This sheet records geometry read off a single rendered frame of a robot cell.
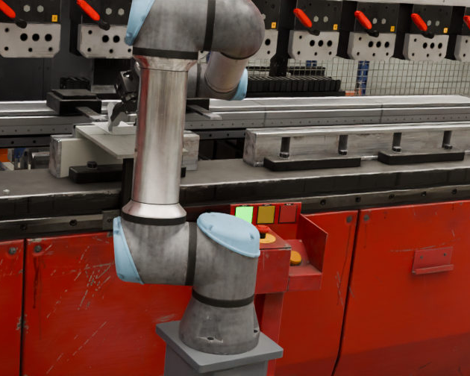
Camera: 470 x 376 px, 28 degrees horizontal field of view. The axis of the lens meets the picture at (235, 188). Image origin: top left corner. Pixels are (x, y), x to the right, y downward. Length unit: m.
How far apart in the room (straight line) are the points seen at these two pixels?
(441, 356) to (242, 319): 1.53
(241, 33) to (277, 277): 0.83
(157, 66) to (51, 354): 0.99
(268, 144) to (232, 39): 0.99
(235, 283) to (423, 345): 1.46
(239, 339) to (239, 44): 0.53
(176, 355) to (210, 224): 0.27
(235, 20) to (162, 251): 0.42
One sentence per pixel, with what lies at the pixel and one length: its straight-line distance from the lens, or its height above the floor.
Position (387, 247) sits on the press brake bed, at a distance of 2.80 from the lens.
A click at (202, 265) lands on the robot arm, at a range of 1.66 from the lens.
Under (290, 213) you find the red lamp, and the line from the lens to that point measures 2.42.
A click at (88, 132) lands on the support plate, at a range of 2.29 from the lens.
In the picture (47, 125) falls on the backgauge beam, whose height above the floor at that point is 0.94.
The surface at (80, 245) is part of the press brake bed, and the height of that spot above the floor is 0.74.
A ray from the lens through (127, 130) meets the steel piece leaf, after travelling 2.29.
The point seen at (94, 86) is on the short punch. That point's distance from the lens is 2.35.
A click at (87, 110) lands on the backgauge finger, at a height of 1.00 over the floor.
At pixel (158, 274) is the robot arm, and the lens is 1.67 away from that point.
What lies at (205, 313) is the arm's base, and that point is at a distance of 1.71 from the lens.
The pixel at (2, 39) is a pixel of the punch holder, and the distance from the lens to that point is 2.21.
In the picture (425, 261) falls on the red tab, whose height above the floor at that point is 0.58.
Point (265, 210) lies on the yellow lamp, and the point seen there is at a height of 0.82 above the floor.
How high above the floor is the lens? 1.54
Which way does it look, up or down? 16 degrees down
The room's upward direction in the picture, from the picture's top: 6 degrees clockwise
